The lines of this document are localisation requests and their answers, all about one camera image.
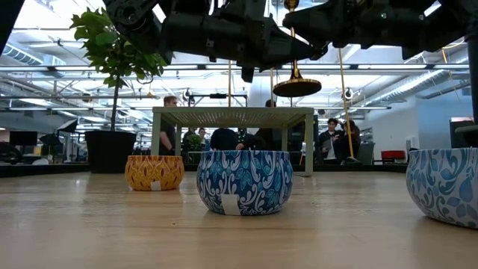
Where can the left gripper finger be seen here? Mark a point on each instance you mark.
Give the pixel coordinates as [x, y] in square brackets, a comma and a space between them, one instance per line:
[291, 48]

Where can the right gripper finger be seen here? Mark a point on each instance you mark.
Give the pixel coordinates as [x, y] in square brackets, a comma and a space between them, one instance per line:
[310, 24]

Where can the tall brass candlestick holder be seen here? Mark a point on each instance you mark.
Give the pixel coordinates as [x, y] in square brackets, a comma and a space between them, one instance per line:
[271, 74]
[297, 88]

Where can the short brass candlestick holder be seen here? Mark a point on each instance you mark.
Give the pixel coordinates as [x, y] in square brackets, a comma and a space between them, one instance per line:
[229, 86]

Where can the dark blue floral candle tin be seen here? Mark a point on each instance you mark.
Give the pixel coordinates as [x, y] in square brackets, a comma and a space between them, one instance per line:
[257, 179]

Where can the orange patterned candle tin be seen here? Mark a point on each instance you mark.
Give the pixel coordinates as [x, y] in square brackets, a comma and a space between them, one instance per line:
[149, 173]

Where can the light blue floral candle tin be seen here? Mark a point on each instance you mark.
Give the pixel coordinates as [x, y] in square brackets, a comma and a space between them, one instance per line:
[444, 187]

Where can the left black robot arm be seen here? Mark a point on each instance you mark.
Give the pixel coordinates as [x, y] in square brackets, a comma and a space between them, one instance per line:
[130, 16]

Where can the black overhead bar rig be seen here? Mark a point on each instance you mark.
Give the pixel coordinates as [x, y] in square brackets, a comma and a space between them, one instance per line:
[218, 96]

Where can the green perforated metal shelf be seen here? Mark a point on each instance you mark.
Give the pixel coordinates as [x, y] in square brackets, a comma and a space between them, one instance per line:
[231, 117]

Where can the person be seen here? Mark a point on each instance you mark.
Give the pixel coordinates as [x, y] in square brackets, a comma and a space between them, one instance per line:
[328, 149]
[168, 138]
[186, 133]
[224, 140]
[354, 142]
[266, 140]
[203, 136]

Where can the leafy green plant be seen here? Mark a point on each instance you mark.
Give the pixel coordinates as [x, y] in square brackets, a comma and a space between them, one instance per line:
[112, 52]

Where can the small green plant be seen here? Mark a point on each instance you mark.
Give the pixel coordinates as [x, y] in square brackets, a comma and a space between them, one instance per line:
[194, 143]

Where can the grey chair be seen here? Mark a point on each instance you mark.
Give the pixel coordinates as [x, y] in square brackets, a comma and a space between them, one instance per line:
[366, 153]

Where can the red seat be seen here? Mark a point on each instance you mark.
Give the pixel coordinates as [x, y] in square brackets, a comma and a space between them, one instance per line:
[393, 155]

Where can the dark cabinet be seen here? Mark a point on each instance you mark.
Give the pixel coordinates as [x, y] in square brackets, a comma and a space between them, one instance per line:
[461, 132]

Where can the black plant pot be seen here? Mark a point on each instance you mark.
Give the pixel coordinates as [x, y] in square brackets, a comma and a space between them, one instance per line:
[110, 151]

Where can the black lamp shade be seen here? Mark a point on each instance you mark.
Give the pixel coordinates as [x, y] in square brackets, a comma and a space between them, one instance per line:
[68, 127]

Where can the black monitor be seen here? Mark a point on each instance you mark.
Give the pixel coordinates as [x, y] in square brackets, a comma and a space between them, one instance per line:
[23, 139]

